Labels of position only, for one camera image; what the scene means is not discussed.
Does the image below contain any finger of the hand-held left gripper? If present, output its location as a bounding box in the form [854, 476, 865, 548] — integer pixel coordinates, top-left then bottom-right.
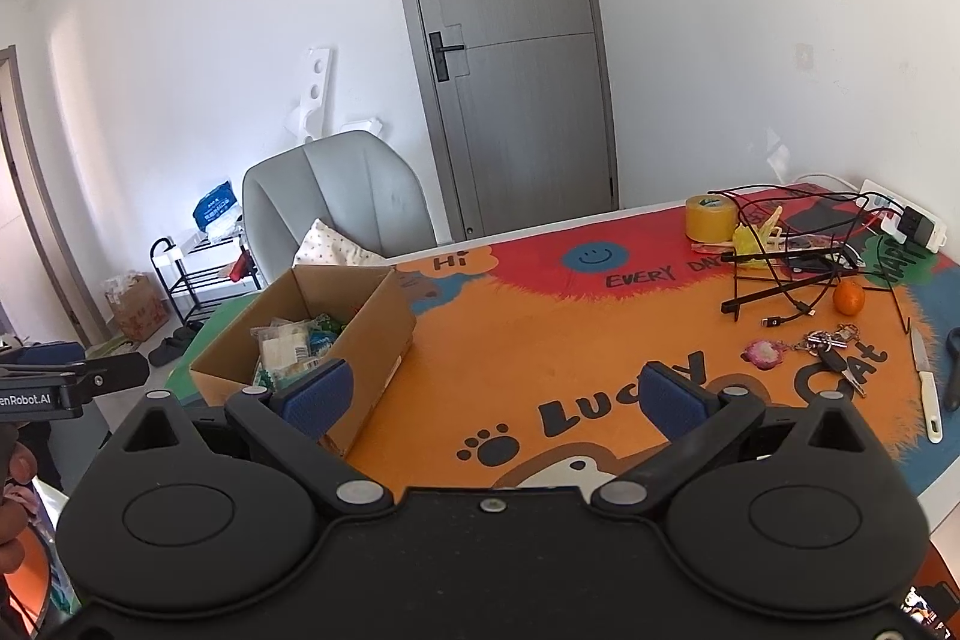
[75, 353, 151, 392]
[0, 342, 86, 369]

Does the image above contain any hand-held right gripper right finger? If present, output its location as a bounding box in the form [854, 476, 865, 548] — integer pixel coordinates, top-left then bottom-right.
[591, 361, 875, 521]

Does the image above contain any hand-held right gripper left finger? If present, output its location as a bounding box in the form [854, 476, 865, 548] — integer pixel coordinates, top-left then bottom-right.
[120, 359, 395, 519]

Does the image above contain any dark green snack packet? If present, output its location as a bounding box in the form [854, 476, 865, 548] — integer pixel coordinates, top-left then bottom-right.
[307, 312, 347, 356]

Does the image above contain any person's left hand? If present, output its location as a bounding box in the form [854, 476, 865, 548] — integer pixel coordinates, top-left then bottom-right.
[0, 441, 47, 573]

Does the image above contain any brown cardboard box with contents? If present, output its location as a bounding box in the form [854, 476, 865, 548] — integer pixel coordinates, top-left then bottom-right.
[105, 274, 170, 342]

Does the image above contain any beige room door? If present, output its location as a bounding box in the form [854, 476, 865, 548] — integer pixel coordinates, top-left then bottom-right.
[0, 46, 110, 348]

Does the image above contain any black metal shoe rack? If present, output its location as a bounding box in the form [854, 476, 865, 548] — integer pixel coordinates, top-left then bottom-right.
[150, 235, 263, 330]

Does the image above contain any white dotted cushion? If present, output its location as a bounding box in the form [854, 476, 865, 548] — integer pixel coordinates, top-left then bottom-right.
[292, 218, 391, 268]

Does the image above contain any colourful cartoon table mat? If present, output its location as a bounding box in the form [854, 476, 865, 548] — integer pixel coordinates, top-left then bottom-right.
[169, 182, 960, 521]

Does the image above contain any bunch of keys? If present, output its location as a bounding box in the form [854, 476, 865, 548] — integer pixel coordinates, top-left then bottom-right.
[787, 325, 871, 397]

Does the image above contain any yellow plastic clip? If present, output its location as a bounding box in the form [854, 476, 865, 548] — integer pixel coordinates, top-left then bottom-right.
[731, 206, 788, 270]

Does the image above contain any yellow tape roll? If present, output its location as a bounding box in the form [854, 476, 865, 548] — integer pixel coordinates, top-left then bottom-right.
[684, 195, 740, 244]

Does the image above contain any blue plastic bag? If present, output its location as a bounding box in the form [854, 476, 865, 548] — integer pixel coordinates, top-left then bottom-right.
[193, 182, 242, 229]

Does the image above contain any orange fruit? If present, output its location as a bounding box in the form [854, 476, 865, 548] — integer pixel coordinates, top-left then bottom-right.
[832, 280, 867, 317]

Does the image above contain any grey upholstered chair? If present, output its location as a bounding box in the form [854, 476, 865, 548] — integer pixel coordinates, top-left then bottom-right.
[241, 130, 436, 292]

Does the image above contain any white knife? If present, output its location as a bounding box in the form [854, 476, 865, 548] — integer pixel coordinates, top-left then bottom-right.
[910, 326, 944, 444]

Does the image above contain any white power strip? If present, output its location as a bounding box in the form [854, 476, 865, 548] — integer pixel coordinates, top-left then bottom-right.
[859, 179, 944, 251]

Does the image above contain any black power adapter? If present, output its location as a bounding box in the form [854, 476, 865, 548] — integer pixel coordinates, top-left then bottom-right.
[896, 206, 935, 247]

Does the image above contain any white foam board with holes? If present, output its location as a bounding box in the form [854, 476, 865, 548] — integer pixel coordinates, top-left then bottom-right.
[283, 46, 335, 142]

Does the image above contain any grey door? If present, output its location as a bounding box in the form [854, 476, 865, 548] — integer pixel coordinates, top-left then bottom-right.
[377, 0, 621, 240]

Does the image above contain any pink keychain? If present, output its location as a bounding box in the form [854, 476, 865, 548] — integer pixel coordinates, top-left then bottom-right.
[742, 340, 785, 372]

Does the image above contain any black wire stand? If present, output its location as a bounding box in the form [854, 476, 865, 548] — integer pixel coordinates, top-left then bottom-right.
[709, 186, 912, 319]

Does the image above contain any black cable with plug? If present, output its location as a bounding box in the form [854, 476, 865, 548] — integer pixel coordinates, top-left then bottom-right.
[761, 280, 841, 327]

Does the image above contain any black door handle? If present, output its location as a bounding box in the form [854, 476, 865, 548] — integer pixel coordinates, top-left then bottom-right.
[427, 31, 466, 81]

